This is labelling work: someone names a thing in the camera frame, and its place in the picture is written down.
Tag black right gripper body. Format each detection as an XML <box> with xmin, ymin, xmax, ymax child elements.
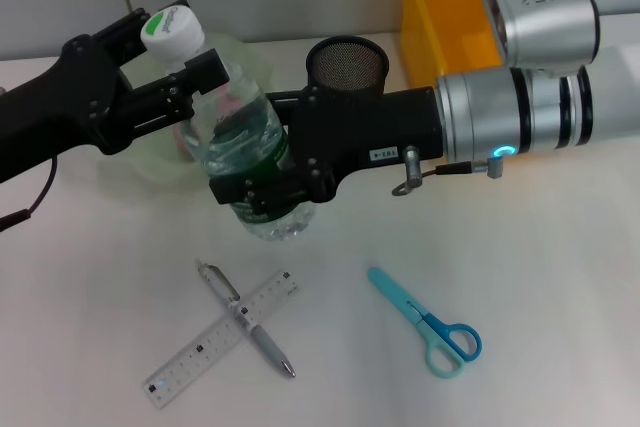
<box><xmin>289</xmin><ymin>86</ymin><xmax>444</xmax><ymax>204</ymax></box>

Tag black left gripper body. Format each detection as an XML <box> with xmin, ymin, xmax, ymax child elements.
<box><xmin>0</xmin><ymin>34</ymin><xmax>129</xmax><ymax>183</ymax></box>

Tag clear green-label water bottle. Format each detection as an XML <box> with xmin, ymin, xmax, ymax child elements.
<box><xmin>139</xmin><ymin>4</ymin><xmax>319</xmax><ymax>243</ymax></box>

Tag pink toy peach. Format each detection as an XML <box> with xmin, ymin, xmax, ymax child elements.
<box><xmin>171</xmin><ymin>94</ymin><xmax>239</xmax><ymax>163</ymax></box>

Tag black mesh pen holder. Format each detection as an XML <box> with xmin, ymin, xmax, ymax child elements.
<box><xmin>305</xmin><ymin>35</ymin><xmax>391</xmax><ymax>98</ymax></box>

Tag pale green wavy fruit bowl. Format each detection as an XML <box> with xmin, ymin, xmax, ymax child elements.
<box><xmin>94</xmin><ymin>31</ymin><xmax>277</xmax><ymax>198</ymax></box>

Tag grey silver pen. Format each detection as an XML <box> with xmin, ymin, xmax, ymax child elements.
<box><xmin>196</xmin><ymin>260</ymin><xmax>297</xmax><ymax>379</ymax></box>

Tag blue teal scissors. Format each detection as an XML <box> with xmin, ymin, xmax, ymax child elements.
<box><xmin>367</xmin><ymin>265</ymin><xmax>484</xmax><ymax>380</ymax></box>

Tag clear plastic ruler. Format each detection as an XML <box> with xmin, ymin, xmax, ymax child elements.
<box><xmin>143</xmin><ymin>269</ymin><xmax>305</xmax><ymax>411</ymax></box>

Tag right gripper silver connector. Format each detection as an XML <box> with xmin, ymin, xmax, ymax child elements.
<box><xmin>391</xmin><ymin>145</ymin><xmax>424</xmax><ymax>197</ymax></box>

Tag yellow plastic bin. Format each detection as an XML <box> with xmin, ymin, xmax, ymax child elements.
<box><xmin>398</xmin><ymin>0</ymin><xmax>506</xmax><ymax>91</ymax></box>

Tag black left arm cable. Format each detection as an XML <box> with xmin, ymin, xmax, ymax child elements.
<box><xmin>0</xmin><ymin>154</ymin><xmax>59</xmax><ymax>233</ymax></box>

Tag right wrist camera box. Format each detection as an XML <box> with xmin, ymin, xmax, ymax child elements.
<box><xmin>477</xmin><ymin>0</ymin><xmax>601</xmax><ymax>79</ymax></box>

